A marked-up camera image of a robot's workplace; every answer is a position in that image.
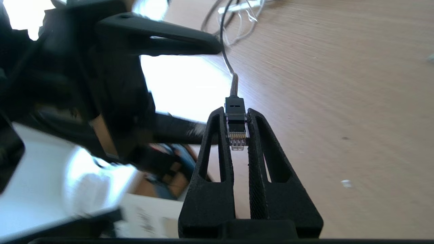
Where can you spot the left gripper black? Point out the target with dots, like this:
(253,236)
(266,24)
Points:
(112,88)

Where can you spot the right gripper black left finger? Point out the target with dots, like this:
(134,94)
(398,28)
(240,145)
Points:
(206,203)

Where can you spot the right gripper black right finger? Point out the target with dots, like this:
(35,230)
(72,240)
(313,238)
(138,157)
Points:
(288,206)

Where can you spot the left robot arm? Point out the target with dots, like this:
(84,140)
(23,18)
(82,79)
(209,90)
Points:
(51,189)

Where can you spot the small white paper scrap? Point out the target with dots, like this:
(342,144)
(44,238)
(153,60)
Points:
(346,183)

